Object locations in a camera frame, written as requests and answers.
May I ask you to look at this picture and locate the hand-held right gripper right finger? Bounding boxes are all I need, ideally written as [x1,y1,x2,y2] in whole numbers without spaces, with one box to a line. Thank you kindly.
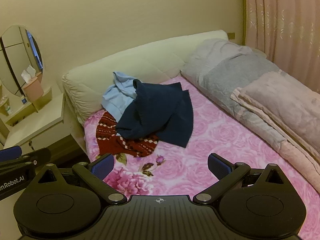
[194,152,285,205]

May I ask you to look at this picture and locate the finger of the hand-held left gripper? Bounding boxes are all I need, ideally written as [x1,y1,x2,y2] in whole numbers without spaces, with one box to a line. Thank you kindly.
[0,145,23,162]
[0,147,52,178]

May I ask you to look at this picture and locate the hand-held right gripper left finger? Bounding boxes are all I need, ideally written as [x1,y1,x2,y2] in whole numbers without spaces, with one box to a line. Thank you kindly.
[37,153,128,205]

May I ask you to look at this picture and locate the navy knit garment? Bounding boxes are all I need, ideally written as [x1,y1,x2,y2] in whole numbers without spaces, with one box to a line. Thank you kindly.
[160,82,194,148]

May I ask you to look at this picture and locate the navy ribbed turtleneck sweater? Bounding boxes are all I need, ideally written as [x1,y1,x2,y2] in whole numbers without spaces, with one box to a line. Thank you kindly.
[115,79,184,140]

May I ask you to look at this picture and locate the pink floral blanket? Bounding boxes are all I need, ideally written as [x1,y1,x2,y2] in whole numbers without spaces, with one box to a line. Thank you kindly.
[84,76,320,240]

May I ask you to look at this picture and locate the red patterned knit sweater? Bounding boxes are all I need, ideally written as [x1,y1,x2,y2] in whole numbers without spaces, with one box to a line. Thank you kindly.
[96,110,160,158]

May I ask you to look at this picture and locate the white dressing table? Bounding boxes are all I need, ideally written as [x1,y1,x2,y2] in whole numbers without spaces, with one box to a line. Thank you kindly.
[0,85,88,157]

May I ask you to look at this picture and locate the small white green container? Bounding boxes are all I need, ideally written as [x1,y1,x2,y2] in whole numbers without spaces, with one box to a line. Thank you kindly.
[0,97,13,117]

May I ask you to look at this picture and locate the pink tissue box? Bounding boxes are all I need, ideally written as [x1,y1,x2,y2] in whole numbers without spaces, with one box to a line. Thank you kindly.
[21,65,45,104]

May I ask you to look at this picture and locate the light blue garment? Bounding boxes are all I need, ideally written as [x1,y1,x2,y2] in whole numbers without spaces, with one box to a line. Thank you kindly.
[101,71,138,119]

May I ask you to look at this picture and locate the pink fuzzy folded blanket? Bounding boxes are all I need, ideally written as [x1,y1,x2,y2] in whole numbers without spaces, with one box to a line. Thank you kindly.
[230,71,320,161]

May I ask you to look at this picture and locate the grey and pink quilt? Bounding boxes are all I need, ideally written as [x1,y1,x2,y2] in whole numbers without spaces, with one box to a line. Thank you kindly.
[181,38,320,189]

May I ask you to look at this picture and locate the oval mirror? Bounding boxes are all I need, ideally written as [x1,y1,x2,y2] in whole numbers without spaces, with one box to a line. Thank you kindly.
[0,25,44,98]

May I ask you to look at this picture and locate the cream padded headboard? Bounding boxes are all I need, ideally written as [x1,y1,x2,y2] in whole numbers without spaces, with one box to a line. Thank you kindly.
[62,30,229,126]

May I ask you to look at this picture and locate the pink curtain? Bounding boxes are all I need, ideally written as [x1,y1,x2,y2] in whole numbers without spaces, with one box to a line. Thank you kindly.
[243,0,320,95]

